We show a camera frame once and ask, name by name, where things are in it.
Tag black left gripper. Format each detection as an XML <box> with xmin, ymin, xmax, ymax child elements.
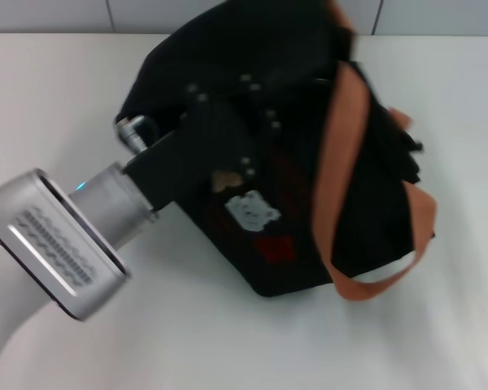
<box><xmin>123</xmin><ymin>67</ymin><xmax>334</xmax><ymax>213</ymax></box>

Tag black food bag brown straps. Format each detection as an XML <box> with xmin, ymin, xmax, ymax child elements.
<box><xmin>115</xmin><ymin>0</ymin><xmax>438</xmax><ymax>302</ymax></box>

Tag left gripper cable with connector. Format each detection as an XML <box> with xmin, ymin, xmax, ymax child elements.
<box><xmin>113</xmin><ymin>115</ymin><xmax>160</xmax><ymax>154</ymax></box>

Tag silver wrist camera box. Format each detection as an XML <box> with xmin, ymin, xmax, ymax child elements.
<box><xmin>0</xmin><ymin>167</ymin><xmax>132</xmax><ymax>323</ymax></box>

